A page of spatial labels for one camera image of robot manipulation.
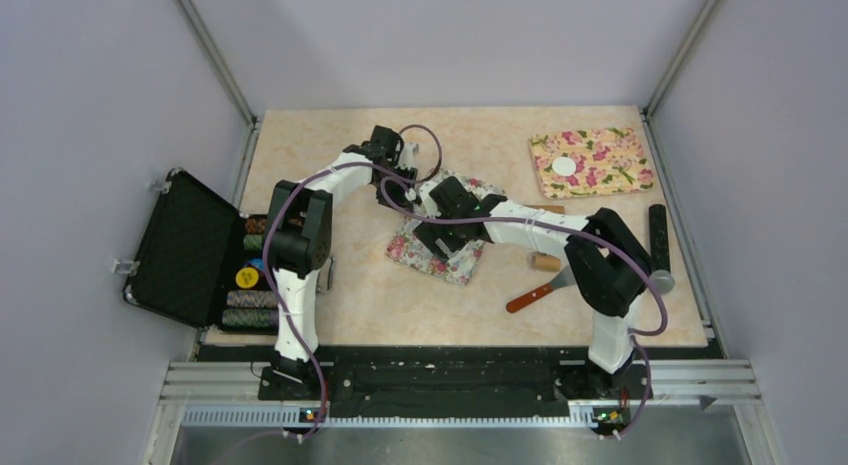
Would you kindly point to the white floral tray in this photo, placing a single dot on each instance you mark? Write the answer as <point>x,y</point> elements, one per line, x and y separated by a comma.
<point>407,250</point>

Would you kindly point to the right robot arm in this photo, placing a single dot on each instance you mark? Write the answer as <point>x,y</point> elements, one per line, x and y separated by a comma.
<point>609,266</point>

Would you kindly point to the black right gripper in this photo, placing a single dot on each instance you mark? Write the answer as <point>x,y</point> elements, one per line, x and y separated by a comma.
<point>434,232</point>

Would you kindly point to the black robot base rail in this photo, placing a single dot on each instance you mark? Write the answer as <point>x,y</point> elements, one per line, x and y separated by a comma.
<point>423,382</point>

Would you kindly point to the yellow floral tray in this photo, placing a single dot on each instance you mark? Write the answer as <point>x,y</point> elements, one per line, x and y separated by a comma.
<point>611,161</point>

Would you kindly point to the black poker chip case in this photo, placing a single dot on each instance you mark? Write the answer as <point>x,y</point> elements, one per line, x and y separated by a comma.
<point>191,249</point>

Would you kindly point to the wooden dough roller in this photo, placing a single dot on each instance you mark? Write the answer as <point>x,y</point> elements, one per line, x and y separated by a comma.
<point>540,261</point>

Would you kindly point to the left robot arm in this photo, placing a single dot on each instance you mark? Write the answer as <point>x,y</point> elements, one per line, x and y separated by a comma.
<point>298,235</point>

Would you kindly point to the yellow poker chip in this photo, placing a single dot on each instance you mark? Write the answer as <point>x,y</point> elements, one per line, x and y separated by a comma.
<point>247,277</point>

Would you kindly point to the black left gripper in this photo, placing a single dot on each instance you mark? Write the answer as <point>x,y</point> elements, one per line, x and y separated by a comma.
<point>398,199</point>

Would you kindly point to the flat round white wrapper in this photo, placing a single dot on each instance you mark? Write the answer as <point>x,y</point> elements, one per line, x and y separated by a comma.
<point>564,166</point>

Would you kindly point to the blue poker chip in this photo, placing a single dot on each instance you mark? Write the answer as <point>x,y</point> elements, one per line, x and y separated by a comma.
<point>256,263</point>

